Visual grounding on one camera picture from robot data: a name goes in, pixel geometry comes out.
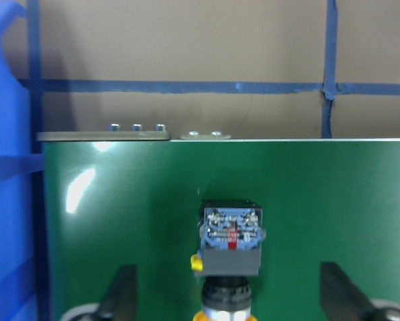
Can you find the green conveyor belt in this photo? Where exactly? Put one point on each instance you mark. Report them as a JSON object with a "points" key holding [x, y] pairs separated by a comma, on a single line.
{"points": [[133, 198]]}

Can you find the blue left plastic bin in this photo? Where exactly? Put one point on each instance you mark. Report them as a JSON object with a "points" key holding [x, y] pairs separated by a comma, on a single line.
{"points": [[17, 266]]}

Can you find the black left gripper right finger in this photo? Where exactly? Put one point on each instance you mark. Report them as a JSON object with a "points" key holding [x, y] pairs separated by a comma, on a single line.
{"points": [[340, 298]]}

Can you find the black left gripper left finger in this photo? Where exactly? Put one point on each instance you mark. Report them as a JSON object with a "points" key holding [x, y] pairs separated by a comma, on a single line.
{"points": [[120, 299]]}

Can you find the yellow push button switch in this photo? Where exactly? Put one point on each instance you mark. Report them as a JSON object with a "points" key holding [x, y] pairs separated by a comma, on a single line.
{"points": [[230, 249]]}

